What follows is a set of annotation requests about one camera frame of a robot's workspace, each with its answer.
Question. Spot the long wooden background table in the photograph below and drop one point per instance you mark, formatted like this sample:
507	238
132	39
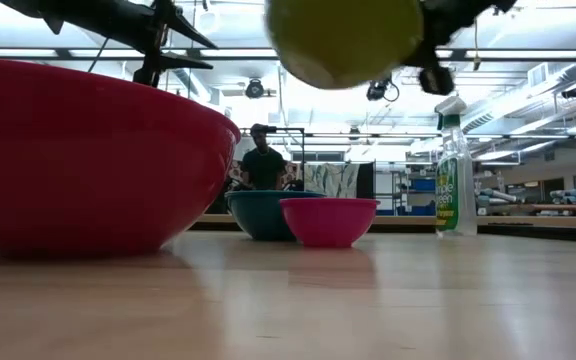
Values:
518	221

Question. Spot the yellow-green ball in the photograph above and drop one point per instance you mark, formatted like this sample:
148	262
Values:
343	35

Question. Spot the person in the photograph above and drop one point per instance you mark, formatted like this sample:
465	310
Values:
263	165

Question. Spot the green cleaner spray bottle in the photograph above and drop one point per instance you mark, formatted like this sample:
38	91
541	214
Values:
455	190

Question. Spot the large red plastic bowl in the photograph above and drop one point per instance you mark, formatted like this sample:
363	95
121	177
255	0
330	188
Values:
88	165

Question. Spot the teal plastic bowl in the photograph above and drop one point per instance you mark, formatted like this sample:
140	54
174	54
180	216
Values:
258	215

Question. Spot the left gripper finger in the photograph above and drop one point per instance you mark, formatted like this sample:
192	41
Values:
183	61
188	30

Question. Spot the leaf-patterned hanging cloth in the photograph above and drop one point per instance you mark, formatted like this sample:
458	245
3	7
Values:
330	179

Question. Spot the shelf with blue bins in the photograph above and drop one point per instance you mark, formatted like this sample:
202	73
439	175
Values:
413	192

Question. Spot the small pink plastic bowl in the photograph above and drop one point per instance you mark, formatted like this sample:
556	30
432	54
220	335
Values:
328	222

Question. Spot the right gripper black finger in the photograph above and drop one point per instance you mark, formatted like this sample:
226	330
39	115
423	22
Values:
435	75

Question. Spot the black ceiling-hung camera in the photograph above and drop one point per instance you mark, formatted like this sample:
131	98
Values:
378	91
254	89

